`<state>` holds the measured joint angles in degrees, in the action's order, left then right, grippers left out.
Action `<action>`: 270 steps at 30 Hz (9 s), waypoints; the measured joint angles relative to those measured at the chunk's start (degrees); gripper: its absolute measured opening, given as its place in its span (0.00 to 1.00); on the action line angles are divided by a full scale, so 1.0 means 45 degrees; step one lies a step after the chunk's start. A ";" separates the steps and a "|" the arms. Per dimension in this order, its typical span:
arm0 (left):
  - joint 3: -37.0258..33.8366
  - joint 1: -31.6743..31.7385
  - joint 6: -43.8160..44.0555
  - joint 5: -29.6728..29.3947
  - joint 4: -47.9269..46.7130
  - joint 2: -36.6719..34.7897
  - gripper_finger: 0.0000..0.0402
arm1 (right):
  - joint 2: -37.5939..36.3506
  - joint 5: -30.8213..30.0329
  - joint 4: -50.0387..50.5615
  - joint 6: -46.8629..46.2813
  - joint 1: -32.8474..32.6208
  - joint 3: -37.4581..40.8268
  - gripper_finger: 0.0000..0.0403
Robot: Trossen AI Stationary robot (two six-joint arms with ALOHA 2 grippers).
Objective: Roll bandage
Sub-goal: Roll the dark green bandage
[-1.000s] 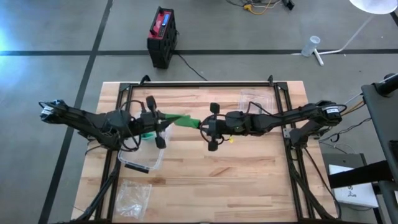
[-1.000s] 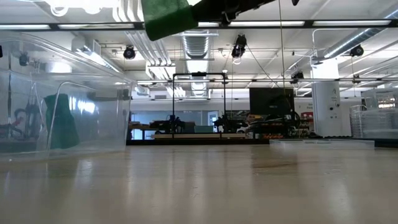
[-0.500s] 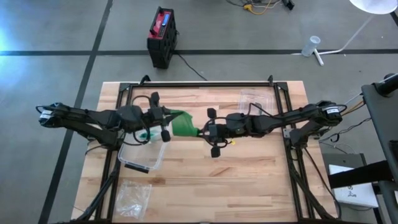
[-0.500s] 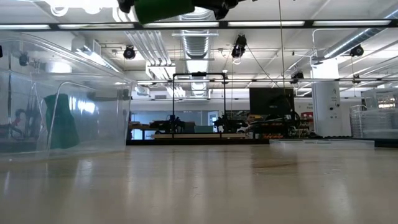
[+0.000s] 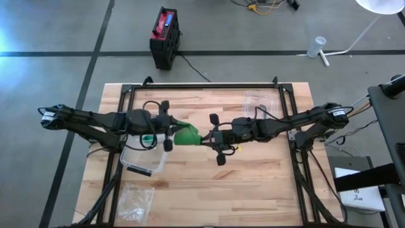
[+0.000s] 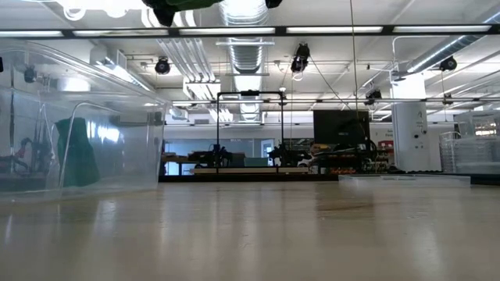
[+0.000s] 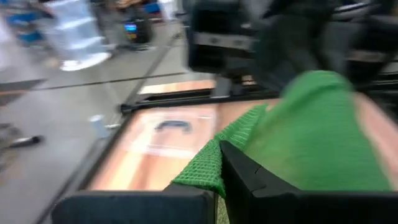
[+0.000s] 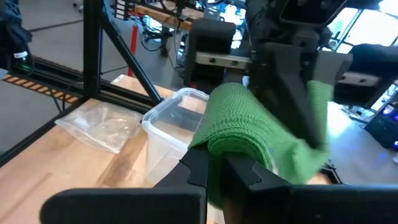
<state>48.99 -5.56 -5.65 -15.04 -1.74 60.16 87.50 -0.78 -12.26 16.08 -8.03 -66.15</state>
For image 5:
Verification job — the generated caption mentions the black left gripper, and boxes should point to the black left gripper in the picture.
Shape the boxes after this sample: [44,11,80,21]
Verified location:
[154,100,189,153]

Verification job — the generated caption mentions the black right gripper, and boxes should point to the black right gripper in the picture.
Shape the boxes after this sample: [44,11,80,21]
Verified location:
[201,113,237,167]

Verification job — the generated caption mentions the light green bandage strip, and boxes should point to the light green bandage strip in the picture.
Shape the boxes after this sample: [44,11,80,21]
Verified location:
[173,120,204,146]

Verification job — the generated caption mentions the clear plastic bin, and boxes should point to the clear plastic bin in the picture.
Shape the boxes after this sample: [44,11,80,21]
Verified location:
[119,132,168,177]

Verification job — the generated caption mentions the clear plastic lid black handle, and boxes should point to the clear plastic lid black handle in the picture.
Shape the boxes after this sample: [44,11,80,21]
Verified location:
[242,91,280,122]

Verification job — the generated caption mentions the red and black battery crate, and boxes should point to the red and black battery crate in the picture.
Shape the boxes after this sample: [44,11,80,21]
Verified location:
[149,6,182,71]

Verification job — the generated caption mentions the flat clear plastic bag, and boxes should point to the flat clear plastic bag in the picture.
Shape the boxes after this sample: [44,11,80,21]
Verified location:
[116,184,155,226]

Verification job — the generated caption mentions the dark grey flat box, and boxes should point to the dark grey flat box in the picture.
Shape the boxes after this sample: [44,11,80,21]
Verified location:
[325,155,376,178]

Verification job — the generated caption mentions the white cardboard box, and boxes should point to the white cardboard box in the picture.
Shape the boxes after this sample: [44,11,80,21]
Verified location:
[334,167,386,212]

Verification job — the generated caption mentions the dark grey cart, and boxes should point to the dark grey cart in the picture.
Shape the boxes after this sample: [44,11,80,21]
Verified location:
[333,73,405,228]

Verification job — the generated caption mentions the white floor lamp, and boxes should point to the white floor lamp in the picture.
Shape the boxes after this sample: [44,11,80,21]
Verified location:
[296,0,405,68]

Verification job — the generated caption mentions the black looped gripper cable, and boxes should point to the black looped gripper cable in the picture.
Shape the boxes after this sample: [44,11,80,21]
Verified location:
[208,122,243,156]
[125,100,162,152]

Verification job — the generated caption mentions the black aluminium table frame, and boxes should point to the black aluminium table frame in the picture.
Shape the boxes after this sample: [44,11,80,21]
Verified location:
[96,75,320,228]

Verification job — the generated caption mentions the black floor cable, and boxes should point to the black floor cable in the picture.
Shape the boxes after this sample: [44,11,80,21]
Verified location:
[179,53,212,83]

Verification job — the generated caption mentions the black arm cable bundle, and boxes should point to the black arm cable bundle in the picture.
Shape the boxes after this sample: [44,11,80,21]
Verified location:
[75,169,123,226]
[292,151,348,224]

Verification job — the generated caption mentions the tangled yellow and black cables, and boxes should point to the tangled yellow and black cables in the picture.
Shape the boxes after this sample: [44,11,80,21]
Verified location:
[228,0,287,16]

